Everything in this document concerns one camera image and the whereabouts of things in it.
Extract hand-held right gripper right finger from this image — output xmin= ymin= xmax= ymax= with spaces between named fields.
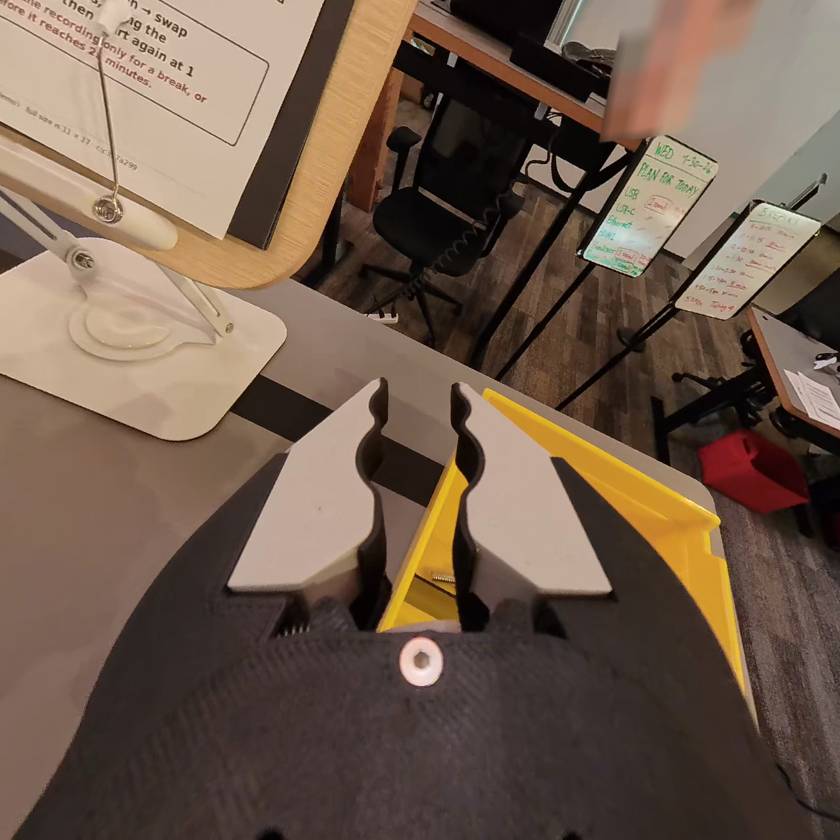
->
xmin=450 ymin=382 xmax=616 ymax=632

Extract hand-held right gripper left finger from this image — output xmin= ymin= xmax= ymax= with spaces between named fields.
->
xmin=226 ymin=378 xmax=389 ymax=632

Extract yellow plastic bin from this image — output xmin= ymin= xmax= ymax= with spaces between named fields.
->
xmin=376 ymin=387 xmax=750 ymax=726

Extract red plastic bin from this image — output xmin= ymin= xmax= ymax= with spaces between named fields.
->
xmin=697 ymin=430 xmax=812 ymax=515

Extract grey desk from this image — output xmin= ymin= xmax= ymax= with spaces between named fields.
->
xmin=745 ymin=305 xmax=840 ymax=439

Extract white paper sheets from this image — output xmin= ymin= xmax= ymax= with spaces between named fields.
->
xmin=783 ymin=367 xmax=840 ymax=424

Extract black office chair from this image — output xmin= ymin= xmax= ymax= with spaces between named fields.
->
xmin=360 ymin=97 xmax=529 ymax=345

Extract whiteboard on stand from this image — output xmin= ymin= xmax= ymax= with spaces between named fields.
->
xmin=558 ymin=174 xmax=829 ymax=411
xmin=469 ymin=136 xmax=719 ymax=383

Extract wooden document stand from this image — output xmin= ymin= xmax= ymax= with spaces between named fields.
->
xmin=0 ymin=0 xmax=421 ymax=442

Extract black backing sheet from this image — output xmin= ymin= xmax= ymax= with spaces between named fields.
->
xmin=226 ymin=0 xmax=357 ymax=250

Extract black flat device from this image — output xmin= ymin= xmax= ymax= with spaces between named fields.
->
xmin=511 ymin=33 xmax=611 ymax=102

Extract wooden desk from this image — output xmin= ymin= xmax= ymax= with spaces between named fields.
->
xmin=392 ymin=0 xmax=647 ymax=153

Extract black coiled cable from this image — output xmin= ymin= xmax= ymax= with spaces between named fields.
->
xmin=371 ymin=193 xmax=522 ymax=316

